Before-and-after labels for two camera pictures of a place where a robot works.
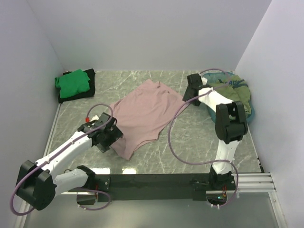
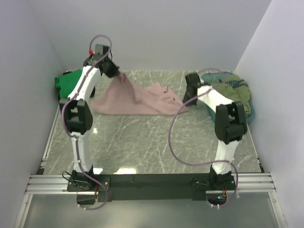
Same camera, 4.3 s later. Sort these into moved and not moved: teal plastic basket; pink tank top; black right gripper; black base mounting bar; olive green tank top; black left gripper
Moved: pink tank top; black left gripper
Not moved: olive green tank top; black base mounting bar; black right gripper; teal plastic basket
